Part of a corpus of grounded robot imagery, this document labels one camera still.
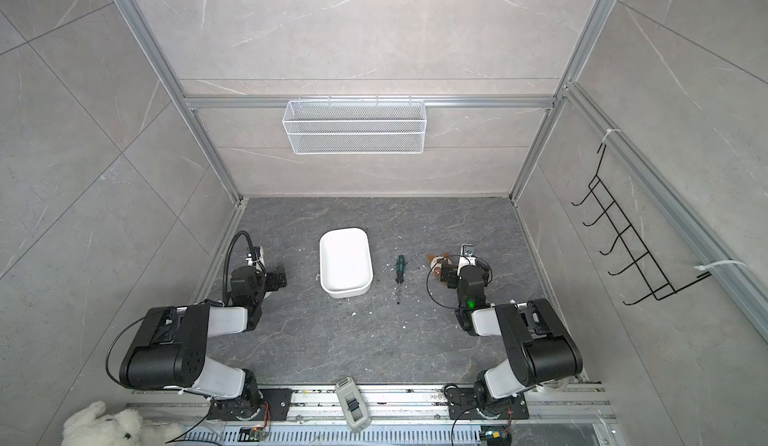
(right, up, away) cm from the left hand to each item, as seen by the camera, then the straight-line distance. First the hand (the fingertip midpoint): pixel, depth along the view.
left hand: (269, 261), depth 94 cm
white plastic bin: (+24, -1, +7) cm, 25 cm away
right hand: (+63, +1, -1) cm, 63 cm away
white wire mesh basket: (+27, +45, +7) cm, 53 cm away
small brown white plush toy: (+54, -1, +3) cm, 55 cm away
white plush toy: (-16, -26, -39) cm, 50 cm away
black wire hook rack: (+95, 0, -32) cm, 100 cm away
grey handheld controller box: (+30, -32, -24) cm, 50 cm away
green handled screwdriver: (+42, -4, +3) cm, 43 cm away
